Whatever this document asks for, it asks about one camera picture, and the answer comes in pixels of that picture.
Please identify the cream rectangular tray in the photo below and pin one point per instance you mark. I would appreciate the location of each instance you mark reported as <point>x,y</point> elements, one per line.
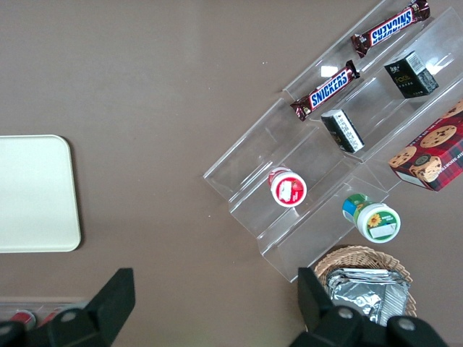
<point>36,195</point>

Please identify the small black carton box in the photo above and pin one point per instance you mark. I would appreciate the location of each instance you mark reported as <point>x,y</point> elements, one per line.
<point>342,130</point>
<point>411,74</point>

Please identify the Snickers chocolate bar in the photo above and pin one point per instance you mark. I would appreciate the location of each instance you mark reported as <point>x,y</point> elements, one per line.
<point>325,90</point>
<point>390,27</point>

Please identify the clear acrylic stepped display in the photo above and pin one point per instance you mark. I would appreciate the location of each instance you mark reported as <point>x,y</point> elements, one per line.
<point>275,144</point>

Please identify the red tartan cookie box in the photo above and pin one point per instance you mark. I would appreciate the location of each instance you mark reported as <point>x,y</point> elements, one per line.
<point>430,152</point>

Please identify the clear acrylic bottle rack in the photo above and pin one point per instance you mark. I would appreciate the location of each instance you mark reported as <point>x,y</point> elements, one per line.
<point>43,303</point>

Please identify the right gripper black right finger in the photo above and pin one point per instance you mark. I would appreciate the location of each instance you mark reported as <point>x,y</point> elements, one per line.
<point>318,307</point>

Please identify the light wicker basket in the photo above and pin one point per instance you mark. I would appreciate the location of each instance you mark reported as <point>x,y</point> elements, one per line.
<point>358,256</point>

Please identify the red cola bottle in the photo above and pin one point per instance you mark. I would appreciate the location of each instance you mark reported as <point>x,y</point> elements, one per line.
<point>22,317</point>
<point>50,318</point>

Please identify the silver foil packet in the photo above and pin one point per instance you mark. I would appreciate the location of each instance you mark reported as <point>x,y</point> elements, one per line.
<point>365,292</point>

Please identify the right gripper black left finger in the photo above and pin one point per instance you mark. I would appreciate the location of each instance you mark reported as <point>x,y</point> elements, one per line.
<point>105,307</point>

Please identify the red-lidded yogurt cup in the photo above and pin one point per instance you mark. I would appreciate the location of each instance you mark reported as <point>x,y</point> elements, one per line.
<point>288,188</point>

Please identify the green sunflower-lidded cup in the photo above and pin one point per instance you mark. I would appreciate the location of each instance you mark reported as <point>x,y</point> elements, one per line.
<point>376,220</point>

